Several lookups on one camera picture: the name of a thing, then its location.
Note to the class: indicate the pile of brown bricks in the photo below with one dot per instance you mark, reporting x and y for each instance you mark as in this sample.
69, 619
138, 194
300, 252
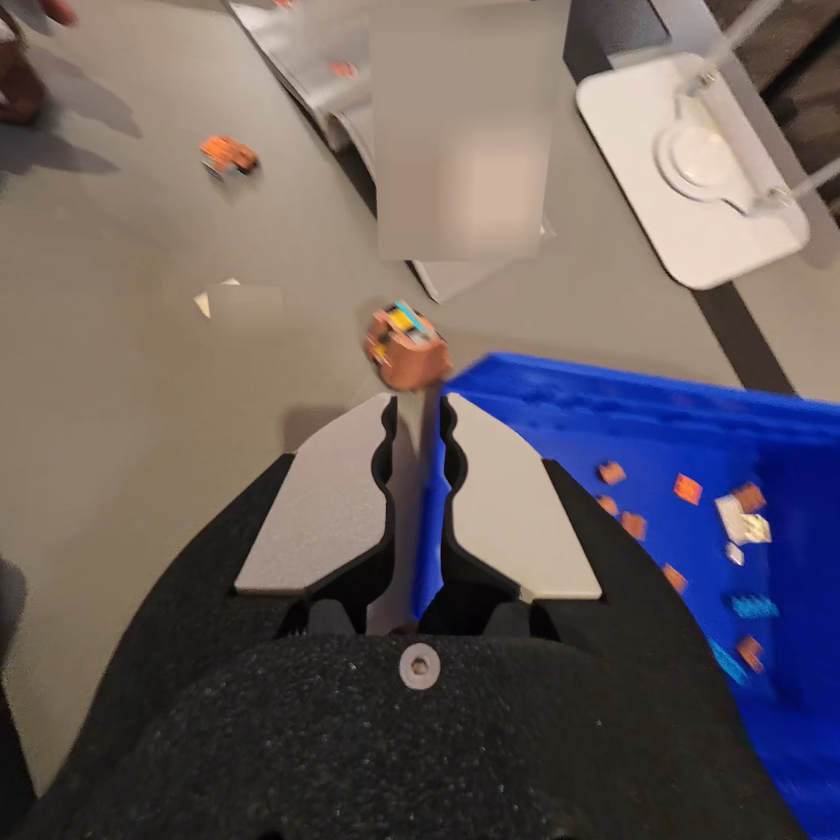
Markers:
633, 525

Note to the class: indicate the teal brick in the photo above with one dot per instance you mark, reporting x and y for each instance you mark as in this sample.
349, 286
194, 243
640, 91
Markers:
728, 663
754, 607

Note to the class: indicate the grey instruction booklet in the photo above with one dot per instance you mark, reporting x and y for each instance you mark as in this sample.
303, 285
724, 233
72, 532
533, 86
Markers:
308, 59

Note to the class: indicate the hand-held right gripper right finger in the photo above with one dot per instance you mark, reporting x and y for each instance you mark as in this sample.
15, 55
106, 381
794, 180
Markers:
512, 525

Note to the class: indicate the person's left hand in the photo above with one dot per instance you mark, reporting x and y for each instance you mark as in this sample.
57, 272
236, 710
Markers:
19, 85

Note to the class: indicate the small white brick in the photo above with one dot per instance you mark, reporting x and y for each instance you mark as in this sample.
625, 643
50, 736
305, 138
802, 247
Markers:
735, 554

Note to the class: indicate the blue plastic bin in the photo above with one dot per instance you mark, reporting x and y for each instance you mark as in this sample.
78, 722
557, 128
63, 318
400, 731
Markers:
787, 459

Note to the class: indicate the grey desk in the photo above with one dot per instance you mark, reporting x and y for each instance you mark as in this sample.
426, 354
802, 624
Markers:
131, 394

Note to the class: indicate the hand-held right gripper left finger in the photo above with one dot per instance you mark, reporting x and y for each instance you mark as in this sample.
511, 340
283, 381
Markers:
315, 518

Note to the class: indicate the white tablet stand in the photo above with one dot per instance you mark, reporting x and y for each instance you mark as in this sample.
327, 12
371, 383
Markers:
623, 164

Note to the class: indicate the orange grey brick assembly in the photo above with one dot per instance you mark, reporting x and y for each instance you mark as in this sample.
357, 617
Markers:
229, 154

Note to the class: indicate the brown yellow brick assembly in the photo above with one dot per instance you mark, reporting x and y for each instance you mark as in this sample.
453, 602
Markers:
410, 364

